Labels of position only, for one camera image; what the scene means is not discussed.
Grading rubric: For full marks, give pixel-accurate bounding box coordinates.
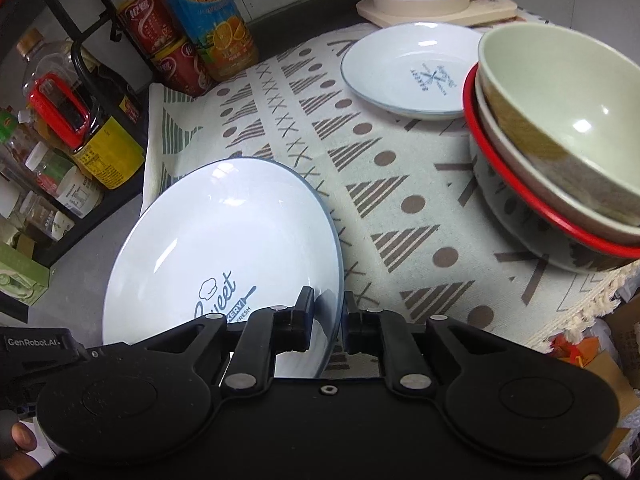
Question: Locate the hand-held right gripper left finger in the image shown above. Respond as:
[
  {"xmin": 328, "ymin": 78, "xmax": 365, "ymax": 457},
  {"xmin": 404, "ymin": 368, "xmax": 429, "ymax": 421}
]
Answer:
[{"xmin": 131, "ymin": 286, "xmax": 317, "ymax": 393}]

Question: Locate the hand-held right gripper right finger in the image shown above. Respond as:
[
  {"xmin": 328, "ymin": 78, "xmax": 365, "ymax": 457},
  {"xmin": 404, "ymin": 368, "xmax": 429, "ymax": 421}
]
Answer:
[{"xmin": 341, "ymin": 291, "xmax": 548, "ymax": 395}]

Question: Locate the white plate with blue script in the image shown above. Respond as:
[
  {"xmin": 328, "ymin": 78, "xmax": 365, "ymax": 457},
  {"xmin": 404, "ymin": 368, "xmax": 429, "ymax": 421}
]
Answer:
[{"xmin": 102, "ymin": 157, "xmax": 345, "ymax": 379}]

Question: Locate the red and black bowl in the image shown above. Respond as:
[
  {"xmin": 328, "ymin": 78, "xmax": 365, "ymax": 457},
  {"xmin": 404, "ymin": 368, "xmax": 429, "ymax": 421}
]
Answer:
[{"xmin": 462, "ymin": 62, "xmax": 640, "ymax": 277}]

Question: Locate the pale green bowl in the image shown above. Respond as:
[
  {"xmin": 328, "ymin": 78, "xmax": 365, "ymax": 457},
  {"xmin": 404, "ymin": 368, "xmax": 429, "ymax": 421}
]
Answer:
[
  {"xmin": 477, "ymin": 22, "xmax": 640, "ymax": 227},
  {"xmin": 474, "ymin": 79, "xmax": 640, "ymax": 247}
]

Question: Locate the person's left hand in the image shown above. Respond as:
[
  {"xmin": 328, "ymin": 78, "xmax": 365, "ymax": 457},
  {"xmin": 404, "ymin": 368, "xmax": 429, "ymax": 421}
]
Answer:
[{"xmin": 10, "ymin": 422, "xmax": 38, "ymax": 454}]

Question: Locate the green cardboard box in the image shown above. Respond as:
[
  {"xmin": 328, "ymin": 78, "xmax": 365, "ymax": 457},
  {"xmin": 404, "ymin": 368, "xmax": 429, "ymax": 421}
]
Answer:
[{"xmin": 0, "ymin": 241, "xmax": 51, "ymax": 307}]

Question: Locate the patterned fringed table mat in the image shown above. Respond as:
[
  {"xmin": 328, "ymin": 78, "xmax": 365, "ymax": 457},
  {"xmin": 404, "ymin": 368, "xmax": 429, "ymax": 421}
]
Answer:
[{"xmin": 142, "ymin": 6, "xmax": 640, "ymax": 382}]

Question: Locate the black metal shelf rack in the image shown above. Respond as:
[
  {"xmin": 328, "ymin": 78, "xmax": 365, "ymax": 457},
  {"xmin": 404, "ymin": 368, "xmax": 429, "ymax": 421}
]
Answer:
[{"xmin": 0, "ymin": 0, "xmax": 168, "ymax": 321}]

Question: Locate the cluster of condiment bottles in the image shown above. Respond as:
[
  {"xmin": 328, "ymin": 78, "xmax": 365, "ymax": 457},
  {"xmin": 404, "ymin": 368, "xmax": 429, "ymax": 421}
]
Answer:
[{"xmin": 0, "ymin": 105, "xmax": 104, "ymax": 242}]

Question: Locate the yellow-label jar red clip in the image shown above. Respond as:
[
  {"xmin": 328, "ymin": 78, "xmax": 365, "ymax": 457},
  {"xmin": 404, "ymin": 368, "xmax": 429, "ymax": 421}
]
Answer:
[{"xmin": 15, "ymin": 27, "xmax": 147, "ymax": 191}]

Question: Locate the small white plate crossed-utensil print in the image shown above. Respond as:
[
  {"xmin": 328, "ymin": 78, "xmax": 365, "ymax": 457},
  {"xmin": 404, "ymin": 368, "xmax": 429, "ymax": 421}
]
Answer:
[{"xmin": 341, "ymin": 22, "xmax": 485, "ymax": 121}]

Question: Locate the orange juice bottle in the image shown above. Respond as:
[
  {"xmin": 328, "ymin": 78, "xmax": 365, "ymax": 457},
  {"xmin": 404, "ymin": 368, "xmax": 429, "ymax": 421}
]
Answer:
[{"xmin": 146, "ymin": 0, "xmax": 260, "ymax": 83}]

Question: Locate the cream kettle base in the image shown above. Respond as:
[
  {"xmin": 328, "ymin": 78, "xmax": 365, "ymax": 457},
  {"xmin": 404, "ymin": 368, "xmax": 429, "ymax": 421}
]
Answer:
[{"xmin": 356, "ymin": 0, "xmax": 519, "ymax": 29}]

